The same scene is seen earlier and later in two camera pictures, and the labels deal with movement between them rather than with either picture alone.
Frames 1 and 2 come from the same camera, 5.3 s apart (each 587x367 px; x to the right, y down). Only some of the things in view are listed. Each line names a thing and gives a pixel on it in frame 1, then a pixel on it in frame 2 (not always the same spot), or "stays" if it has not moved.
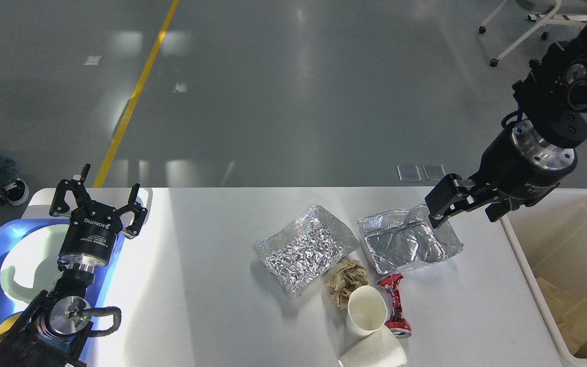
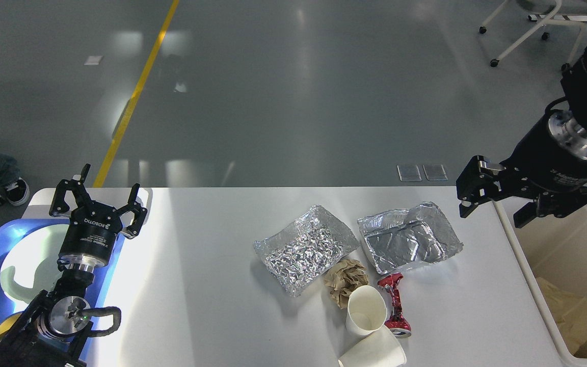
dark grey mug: [2, 328] stays
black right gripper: [514, 163] → [558, 154]
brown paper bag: [576, 316] stays
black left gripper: [90, 238] stays
